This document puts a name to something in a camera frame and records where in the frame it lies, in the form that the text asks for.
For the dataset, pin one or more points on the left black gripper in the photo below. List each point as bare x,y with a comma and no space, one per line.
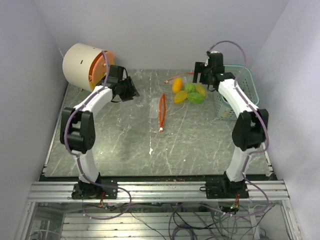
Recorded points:
133,92

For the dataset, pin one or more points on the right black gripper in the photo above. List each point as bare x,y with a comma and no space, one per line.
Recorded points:
199,68

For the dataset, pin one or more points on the clear zip bag red seal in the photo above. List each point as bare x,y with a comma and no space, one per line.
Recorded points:
151,113

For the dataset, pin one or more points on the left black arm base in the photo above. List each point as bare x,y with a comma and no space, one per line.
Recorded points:
89,191

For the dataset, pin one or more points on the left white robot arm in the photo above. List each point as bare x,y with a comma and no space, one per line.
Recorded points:
77,126

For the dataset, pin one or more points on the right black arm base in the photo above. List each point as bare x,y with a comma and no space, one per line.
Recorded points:
225,189

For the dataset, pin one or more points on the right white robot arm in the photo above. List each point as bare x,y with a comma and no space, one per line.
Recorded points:
250,129

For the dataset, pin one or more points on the fake yellow fruit slice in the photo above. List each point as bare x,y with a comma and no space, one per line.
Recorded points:
200,89

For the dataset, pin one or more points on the fake green round fruit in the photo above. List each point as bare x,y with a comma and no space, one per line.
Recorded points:
189,88

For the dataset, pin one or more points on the fake green starfruit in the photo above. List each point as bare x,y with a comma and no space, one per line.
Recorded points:
195,97

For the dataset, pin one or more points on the fake orange mango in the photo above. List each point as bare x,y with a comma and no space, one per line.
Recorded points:
177,85

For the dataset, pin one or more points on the fake yellow starfruit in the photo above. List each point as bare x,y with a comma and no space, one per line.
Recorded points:
180,97

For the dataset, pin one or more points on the white cylinder drawer unit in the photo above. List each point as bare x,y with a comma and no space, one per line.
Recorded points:
84,66

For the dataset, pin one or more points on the aluminium frame rail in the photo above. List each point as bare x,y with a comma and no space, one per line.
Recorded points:
146,192

